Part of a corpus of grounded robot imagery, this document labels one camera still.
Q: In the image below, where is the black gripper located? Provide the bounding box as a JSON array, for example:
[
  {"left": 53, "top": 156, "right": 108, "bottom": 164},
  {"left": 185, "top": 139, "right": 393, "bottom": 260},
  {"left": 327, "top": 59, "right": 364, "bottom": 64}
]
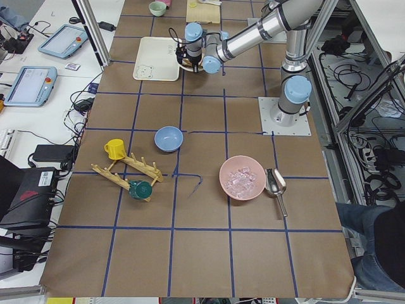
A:
[{"left": 175, "top": 44, "right": 202, "bottom": 73}]

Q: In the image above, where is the bread slice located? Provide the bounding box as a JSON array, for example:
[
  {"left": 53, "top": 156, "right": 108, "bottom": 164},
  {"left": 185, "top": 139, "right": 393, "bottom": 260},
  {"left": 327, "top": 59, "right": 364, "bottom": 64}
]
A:
[{"left": 182, "top": 58, "right": 192, "bottom": 68}]

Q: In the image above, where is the cream round plate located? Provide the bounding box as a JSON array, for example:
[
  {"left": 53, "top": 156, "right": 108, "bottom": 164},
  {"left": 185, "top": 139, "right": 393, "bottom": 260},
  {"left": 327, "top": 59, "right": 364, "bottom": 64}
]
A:
[{"left": 179, "top": 61, "right": 204, "bottom": 73}]

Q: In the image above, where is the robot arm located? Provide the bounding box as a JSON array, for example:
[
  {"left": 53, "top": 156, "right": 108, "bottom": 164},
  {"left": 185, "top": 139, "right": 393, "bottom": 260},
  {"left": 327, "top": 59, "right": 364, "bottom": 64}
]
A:
[{"left": 169, "top": 0, "right": 322, "bottom": 127}]

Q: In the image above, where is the cream bear tray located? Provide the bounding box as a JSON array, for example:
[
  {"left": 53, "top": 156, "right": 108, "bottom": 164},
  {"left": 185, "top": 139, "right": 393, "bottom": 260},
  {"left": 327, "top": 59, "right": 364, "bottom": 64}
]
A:
[{"left": 132, "top": 37, "right": 180, "bottom": 82}]

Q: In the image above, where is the wooden cutting board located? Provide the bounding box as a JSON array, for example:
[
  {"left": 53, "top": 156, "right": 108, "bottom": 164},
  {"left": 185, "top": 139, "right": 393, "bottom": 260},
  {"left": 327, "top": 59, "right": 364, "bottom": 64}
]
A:
[{"left": 186, "top": 0, "right": 221, "bottom": 24}]

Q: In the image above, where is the green bowl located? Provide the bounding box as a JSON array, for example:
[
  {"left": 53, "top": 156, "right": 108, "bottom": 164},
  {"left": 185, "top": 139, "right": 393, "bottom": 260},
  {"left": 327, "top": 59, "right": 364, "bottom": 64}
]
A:
[{"left": 149, "top": 1, "right": 166, "bottom": 16}]

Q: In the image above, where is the pink cloth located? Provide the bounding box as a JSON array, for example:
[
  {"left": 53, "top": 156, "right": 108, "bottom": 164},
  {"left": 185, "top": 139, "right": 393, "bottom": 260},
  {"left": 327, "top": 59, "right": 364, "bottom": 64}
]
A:
[{"left": 161, "top": 0, "right": 172, "bottom": 9}]

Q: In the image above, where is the blue bowl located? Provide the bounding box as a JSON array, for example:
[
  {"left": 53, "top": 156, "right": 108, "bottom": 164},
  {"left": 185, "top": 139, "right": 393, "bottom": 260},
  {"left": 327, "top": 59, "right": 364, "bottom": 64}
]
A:
[{"left": 154, "top": 126, "right": 184, "bottom": 152}]

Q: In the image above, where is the yellow mug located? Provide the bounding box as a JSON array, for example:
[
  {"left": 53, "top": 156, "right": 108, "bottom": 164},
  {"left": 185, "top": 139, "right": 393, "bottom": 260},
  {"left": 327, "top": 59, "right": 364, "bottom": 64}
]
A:
[{"left": 104, "top": 139, "right": 127, "bottom": 160}]

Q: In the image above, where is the teach pendant far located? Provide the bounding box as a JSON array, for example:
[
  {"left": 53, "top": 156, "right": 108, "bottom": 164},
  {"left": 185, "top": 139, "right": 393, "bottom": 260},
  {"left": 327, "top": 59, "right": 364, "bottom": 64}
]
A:
[{"left": 38, "top": 24, "right": 88, "bottom": 59}]

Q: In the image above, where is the teach pendant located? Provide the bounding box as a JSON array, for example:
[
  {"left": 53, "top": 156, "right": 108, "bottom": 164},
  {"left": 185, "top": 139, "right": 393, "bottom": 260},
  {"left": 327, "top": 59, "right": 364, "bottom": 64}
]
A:
[
  {"left": 38, "top": 24, "right": 88, "bottom": 59},
  {"left": 4, "top": 66, "right": 58, "bottom": 107}
]

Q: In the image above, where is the wooden dish rack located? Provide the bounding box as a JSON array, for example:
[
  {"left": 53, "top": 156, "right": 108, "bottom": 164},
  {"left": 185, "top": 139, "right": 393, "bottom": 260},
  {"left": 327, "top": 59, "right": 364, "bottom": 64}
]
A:
[{"left": 90, "top": 152, "right": 165, "bottom": 203}]

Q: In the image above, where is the pink bowl with ice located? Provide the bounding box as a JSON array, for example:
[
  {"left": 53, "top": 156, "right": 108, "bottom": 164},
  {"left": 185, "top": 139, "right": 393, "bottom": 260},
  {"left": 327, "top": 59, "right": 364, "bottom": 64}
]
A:
[{"left": 219, "top": 155, "right": 266, "bottom": 200}]

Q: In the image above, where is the dark green mug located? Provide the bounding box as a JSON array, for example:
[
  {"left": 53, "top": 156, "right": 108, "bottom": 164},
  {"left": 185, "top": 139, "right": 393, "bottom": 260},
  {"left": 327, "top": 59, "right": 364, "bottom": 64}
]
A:
[{"left": 128, "top": 180, "right": 153, "bottom": 201}]

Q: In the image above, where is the metal scoop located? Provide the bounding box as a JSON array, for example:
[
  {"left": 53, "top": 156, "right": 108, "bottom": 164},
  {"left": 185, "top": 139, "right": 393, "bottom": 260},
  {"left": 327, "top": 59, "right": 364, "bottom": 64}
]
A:
[{"left": 265, "top": 168, "right": 288, "bottom": 217}]

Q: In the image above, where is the teach pendant near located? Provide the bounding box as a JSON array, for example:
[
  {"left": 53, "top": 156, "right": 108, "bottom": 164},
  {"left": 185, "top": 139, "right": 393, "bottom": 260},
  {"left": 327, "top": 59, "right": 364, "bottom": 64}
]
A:
[{"left": 4, "top": 66, "right": 58, "bottom": 107}]

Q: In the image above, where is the black power adapter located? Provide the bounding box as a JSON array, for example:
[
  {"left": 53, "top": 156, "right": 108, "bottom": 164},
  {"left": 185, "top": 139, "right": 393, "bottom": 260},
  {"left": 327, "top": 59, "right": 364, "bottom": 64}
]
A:
[{"left": 32, "top": 144, "right": 73, "bottom": 163}]

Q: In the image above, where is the person in black shirt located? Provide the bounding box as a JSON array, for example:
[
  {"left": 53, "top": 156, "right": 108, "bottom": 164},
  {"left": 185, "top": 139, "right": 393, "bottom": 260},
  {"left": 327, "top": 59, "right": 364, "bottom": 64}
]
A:
[{"left": 336, "top": 201, "right": 404, "bottom": 293}]

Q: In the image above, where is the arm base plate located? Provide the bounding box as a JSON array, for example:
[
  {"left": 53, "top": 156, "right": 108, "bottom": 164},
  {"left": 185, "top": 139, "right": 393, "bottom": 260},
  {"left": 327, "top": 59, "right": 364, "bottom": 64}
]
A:
[{"left": 258, "top": 97, "right": 311, "bottom": 136}]

